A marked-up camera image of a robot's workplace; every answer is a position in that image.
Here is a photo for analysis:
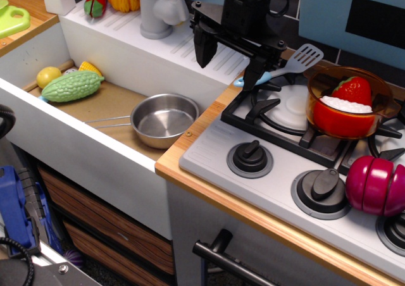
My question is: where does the magenta sliced toy onion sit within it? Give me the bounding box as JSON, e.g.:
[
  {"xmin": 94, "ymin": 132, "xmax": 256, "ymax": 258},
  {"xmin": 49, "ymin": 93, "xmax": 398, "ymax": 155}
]
[{"xmin": 346, "ymin": 156, "xmax": 404, "ymax": 217}]

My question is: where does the left black stove knob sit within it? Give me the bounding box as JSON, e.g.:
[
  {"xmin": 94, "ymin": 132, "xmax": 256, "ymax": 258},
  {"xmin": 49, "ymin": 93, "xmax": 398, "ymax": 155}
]
[{"xmin": 227, "ymin": 140, "xmax": 274, "ymax": 179}]

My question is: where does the black oven door handle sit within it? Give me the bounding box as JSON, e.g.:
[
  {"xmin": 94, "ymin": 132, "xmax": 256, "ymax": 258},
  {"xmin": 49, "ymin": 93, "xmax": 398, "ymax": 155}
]
[{"xmin": 192, "ymin": 229, "xmax": 276, "ymax": 286}]

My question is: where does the green plastic cutting board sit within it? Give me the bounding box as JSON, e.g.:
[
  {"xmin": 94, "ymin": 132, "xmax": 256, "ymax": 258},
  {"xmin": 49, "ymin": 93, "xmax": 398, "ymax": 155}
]
[{"xmin": 0, "ymin": 0, "xmax": 30, "ymax": 39}]

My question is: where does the small steel pan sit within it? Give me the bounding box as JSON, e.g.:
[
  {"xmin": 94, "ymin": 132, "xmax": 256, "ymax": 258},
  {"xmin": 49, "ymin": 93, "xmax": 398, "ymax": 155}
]
[{"xmin": 87, "ymin": 93, "xmax": 200, "ymax": 149}]

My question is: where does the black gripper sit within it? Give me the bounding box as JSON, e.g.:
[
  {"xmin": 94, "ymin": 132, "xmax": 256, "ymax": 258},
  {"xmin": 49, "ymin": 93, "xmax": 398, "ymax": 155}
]
[{"xmin": 190, "ymin": 1, "xmax": 287, "ymax": 91}]

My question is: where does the black stove grate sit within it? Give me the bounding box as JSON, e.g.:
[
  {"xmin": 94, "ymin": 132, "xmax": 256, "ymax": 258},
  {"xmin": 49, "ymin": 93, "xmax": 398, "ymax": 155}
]
[{"xmin": 220, "ymin": 84, "xmax": 404, "ymax": 175}]

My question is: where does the grey spatula blue handle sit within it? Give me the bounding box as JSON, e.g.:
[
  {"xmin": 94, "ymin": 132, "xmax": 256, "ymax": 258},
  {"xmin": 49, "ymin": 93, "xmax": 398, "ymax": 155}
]
[{"xmin": 254, "ymin": 44, "xmax": 324, "ymax": 87}]

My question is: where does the grey toy faucet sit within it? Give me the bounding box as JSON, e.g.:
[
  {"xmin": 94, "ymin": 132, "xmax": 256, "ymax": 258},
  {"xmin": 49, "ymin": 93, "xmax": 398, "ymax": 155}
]
[{"xmin": 140, "ymin": 0, "xmax": 189, "ymax": 40}]

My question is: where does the red green toy pepper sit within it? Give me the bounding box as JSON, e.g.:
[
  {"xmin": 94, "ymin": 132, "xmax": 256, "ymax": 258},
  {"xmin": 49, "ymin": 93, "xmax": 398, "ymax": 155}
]
[{"xmin": 84, "ymin": 0, "xmax": 107, "ymax": 18}]

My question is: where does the toy strawberry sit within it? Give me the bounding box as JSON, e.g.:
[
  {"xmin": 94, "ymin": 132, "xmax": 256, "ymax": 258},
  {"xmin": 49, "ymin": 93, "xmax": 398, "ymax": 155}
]
[{"xmin": 331, "ymin": 77, "xmax": 372, "ymax": 106}]

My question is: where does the yellow toy potato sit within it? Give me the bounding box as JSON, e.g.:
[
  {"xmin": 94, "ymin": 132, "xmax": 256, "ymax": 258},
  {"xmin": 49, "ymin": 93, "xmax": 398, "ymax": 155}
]
[{"xmin": 36, "ymin": 66, "xmax": 62, "ymax": 89}]

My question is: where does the black coiled cable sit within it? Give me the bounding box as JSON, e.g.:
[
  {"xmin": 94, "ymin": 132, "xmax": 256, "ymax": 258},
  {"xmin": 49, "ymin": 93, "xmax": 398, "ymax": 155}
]
[{"xmin": 0, "ymin": 236, "xmax": 35, "ymax": 286}]

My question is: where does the right black stove knob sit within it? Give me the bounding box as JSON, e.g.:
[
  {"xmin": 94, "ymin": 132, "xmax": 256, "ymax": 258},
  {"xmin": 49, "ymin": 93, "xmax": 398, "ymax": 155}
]
[{"xmin": 376, "ymin": 212, "xmax": 404, "ymax": 257}]

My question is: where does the purple toy ball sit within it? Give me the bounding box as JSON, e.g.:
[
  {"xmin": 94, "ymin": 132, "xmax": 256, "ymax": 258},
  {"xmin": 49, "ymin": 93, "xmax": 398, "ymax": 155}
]
[{"xmin": 63, "ymin": 249, "xmax": 85, "ymax": 269}]

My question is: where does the upper wooden drawer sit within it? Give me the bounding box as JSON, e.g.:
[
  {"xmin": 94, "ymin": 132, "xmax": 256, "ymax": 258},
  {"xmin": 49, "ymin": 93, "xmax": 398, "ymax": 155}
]
[{"xmin": 38, "ymin": 165, "xmax": 175, "ymax": 279}]

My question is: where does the wooden drawer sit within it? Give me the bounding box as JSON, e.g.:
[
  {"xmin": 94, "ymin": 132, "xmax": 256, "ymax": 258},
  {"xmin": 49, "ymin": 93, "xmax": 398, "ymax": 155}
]
[
  {"xmin": 64, "ymin": 221, "xmax": 174, "ymax": 285},
  {"xmin": 38, "ymin": 165, "xmax": 175, "ymax": 279}
]

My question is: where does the middle black stove knob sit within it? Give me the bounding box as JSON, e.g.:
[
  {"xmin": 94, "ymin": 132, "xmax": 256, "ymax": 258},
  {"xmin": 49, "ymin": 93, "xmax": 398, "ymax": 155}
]
[{"xmin": 290, "ymin": 168, "xmax": 351, "ymax": 220}]

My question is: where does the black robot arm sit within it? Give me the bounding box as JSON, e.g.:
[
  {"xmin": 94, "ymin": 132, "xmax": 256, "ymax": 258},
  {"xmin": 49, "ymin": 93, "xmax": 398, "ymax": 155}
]
[{"xmin": 190, "ymin": 0, "xmax": 289, "ymax": 90}]

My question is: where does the lower wooden drawer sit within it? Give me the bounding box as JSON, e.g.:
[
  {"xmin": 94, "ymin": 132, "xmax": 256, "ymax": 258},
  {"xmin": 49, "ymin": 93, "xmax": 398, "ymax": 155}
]
[{"xmin": 64, "ymin": 221, "xmax": 174, "ymax": 285}]

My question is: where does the white toy sink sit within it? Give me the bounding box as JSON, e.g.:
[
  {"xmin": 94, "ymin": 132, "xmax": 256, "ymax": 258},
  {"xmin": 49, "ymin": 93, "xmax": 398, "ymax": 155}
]
[{"xmin": 1, "ymin": 3, "xmax": 247, "ymax": 239}]

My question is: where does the amber glass pot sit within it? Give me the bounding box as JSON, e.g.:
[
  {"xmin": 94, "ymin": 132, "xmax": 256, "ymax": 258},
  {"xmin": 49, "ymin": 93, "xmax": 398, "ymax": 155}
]
[{"xmin": 306, "ymin": 66, "xmax": 400, "ymax": 139}]

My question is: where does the blue plastic clamp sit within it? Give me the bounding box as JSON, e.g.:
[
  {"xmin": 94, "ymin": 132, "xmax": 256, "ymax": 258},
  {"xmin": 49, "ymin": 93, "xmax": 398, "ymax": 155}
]
[{"xmin": 1, "ymin": 166, "xmax": 63, "ymax": 254}]

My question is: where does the black stove knob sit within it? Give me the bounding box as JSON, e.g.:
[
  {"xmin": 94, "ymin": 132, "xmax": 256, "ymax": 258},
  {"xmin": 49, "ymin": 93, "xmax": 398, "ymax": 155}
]
[
  {"xmin": 376, "ymin": 212, "xmax": 404, "ymax": 257},
  {"xmin": 227, "ymin": 140, "xmax": 274, "ymax": 179},
  {"xmin": 290, "ymin": 168, "xmax": 351, "ymax": 220}
]

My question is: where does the green toy bitter gourd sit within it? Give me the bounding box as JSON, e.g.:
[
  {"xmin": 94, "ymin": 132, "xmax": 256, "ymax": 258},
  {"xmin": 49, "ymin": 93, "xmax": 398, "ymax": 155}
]
[{"xmin": 39, "ymin": 70, "xmax": 104, "ymax": 103}]

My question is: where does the yellow toy corn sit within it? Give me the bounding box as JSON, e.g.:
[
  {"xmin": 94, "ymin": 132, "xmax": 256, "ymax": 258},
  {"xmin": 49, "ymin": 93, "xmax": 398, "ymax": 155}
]
[{"xmin": 78, "ymin": 61, "xmax": 102, "ymax": 77}]

